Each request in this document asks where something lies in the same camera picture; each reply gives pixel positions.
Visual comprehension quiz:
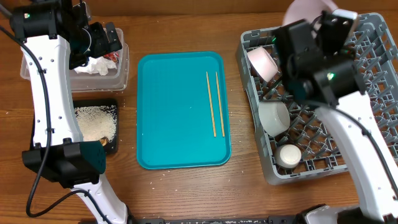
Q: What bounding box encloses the grey bowl with brown scraps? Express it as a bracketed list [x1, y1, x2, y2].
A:
[258, 101, 290, 137]

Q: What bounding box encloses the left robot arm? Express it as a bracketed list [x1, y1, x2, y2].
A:
[8, 1, 134, 223]

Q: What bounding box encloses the white bowl with rice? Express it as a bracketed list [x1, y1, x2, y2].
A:
[248, 47, 278, 82]

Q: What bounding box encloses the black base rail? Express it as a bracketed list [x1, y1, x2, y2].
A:
[129, 215, 297, 224]

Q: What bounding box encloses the pile of rice grains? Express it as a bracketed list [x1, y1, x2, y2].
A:
[75, 105, 117, 142]

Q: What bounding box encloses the white round plate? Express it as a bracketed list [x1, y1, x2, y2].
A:
[282, 0, 338, 26]

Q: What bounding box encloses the clear plastic waste bin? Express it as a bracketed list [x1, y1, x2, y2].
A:
[25, 28, 129, 93]

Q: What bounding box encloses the grey dishwasher rack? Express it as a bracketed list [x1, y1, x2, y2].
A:
[236, 12, 397, 185]

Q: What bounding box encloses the black rectangular tray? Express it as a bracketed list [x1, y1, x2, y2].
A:
[29, 98, 119, 156]

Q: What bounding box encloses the white cup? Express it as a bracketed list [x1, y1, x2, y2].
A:
[274, 144, 302, 169]

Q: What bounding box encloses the teal serving tray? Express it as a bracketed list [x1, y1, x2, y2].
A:
[136, 51, 232, 170]

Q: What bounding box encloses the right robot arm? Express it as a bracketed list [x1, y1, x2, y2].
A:
[272, 9, 397, 223]

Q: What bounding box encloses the red snack wrapper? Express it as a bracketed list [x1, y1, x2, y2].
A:
[103, 52, 119, 63]

